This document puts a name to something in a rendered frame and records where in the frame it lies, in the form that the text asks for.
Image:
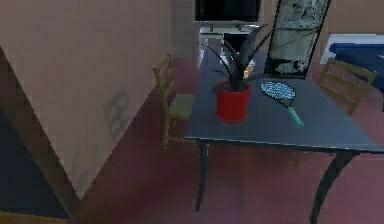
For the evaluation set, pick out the wooden chair with green seat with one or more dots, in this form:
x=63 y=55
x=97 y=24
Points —
x=178 y=105

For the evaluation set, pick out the black framed picture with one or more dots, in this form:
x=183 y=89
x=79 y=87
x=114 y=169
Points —
x=293 y=36

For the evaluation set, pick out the dark grey table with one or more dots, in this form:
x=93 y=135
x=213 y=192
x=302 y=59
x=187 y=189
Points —
x=266 y=126

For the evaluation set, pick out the black television set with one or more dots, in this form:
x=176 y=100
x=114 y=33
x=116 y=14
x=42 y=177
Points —
x=226 y=10

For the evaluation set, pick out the small orange object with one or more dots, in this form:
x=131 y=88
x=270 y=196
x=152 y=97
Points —
x=248 y=71

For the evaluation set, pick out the white television stand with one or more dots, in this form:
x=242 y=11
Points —
x=216 y=33

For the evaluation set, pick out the dark plant in red pot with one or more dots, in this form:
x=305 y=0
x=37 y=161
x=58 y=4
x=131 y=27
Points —
x=232 y=103

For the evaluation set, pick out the wooden slatted chair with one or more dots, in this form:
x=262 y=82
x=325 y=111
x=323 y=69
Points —
x=346 y=81

